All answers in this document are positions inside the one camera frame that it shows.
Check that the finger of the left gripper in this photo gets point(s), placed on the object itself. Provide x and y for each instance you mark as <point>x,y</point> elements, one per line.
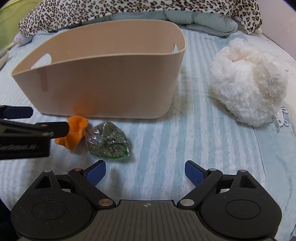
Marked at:
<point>13,130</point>
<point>15,112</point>

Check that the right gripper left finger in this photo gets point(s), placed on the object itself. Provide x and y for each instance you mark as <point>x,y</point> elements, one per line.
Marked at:
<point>85,182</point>

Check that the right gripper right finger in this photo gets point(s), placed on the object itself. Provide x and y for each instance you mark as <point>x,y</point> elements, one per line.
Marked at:
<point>203,180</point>

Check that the green silver snack bag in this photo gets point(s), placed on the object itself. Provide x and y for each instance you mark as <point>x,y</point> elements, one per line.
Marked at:
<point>107,141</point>

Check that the blue striped bed sheet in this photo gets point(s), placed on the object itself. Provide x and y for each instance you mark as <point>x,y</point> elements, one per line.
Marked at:
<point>196,128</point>

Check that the white fluffy plush toy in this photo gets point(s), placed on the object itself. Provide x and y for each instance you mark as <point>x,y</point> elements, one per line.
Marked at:
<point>251,83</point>

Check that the leopard print blanket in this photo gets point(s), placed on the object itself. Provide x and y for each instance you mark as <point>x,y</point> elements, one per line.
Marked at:
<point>52,16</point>

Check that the beige plastic storage basket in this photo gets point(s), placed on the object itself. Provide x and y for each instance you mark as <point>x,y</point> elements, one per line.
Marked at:
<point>116,69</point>

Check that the light green quilted comforter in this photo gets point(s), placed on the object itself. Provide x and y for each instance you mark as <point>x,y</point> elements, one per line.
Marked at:
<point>212,24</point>

